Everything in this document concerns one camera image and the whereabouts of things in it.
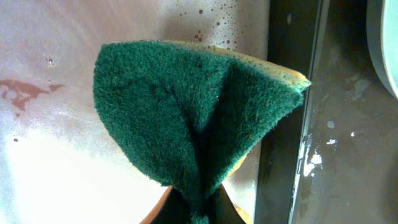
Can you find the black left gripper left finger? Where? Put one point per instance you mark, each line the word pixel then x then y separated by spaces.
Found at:
pixel 170 209

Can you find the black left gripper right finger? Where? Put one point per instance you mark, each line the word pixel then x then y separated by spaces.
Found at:
pixel 221 210

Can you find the small pink rinse tray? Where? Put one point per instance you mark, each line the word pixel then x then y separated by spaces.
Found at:
pixel 58 162

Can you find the large dark brown tray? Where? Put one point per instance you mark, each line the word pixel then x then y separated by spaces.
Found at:
pixel 348 164

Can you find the pale green plate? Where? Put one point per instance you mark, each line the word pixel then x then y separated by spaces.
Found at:
pixel 381 32

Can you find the green and yellow sponge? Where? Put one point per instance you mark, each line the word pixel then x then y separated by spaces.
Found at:
pixel 185 114

